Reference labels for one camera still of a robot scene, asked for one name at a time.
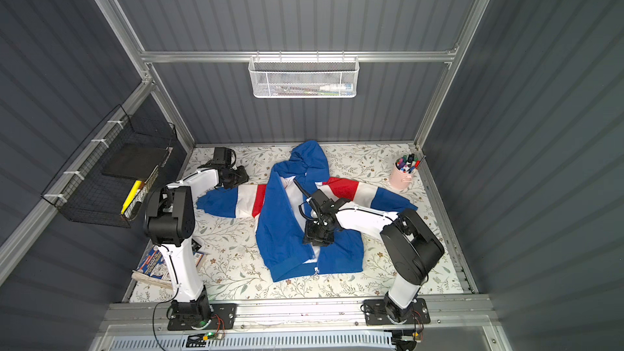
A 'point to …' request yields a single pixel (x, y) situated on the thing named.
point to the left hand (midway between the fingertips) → (250, 177)
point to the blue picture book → (155, 264)
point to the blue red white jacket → (279, 225)
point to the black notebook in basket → (134, 161)
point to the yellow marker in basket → (133, 191)
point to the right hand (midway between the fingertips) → (308, 241)
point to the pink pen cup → (402, 172)
